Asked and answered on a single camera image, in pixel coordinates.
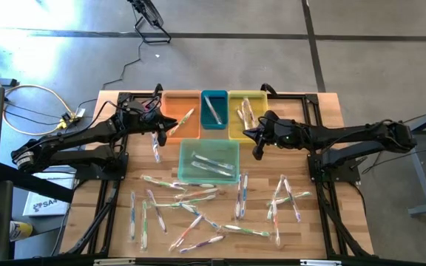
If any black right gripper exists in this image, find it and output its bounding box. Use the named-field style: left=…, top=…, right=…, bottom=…
left=243, top=110, right=296, bottom=162

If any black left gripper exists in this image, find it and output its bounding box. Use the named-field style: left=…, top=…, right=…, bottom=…
left=118, top=98, right=178, bottom=147

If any green translucent plastic bin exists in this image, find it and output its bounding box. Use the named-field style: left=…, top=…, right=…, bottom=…
left=177, top=138, right=241, bottom=185

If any orange plastic bin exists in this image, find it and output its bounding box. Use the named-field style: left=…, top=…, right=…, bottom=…
left=160, top=90, right=202, bottom=140

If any yellow plastic bin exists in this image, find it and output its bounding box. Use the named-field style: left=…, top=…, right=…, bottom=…
left=227, top=89, right=269, bottom=141

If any teal plastic bin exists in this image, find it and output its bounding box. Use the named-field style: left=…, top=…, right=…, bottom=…
left=200, top=89, right=229, bottom=131

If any power strip with plugs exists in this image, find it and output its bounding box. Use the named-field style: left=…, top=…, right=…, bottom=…
left=55, top=107, right=87, bottom=131

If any black floor fan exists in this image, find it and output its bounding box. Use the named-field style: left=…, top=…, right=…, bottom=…
left=126, top=0, right=172, bottom=44

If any white printed box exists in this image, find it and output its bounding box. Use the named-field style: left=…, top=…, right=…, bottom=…
left=22, top=177, right=77, bottom=217

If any yellow can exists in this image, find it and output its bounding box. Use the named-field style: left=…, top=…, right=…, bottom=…
left=9, top=220, right=34, bottom=243

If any black floor cable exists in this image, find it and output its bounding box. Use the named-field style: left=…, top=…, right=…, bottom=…
left=75, top=38, right=143, bottom=112

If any yellow power cable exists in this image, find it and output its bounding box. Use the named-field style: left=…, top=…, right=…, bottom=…
left=0, top=61, right=79, bottom=137

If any silver edge bracket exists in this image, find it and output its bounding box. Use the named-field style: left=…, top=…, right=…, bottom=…
left=93, top=258, right=136, bottom=266
left=300, top=259, right=342, bottom=266

